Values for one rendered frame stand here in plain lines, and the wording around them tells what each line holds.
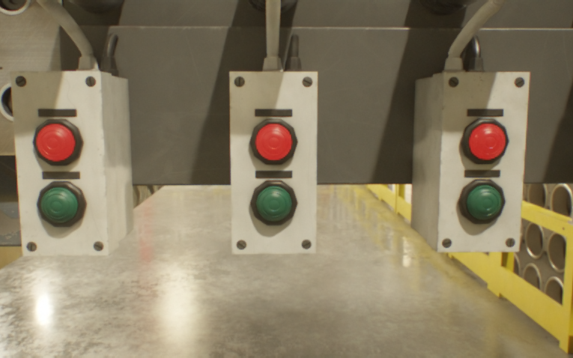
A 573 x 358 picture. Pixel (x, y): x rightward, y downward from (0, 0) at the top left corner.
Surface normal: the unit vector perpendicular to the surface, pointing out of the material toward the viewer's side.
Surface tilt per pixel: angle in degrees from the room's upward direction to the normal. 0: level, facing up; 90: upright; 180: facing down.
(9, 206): 90
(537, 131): 90
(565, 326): 90
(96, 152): 90
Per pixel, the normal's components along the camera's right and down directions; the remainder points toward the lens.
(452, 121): 0.04, 0.13
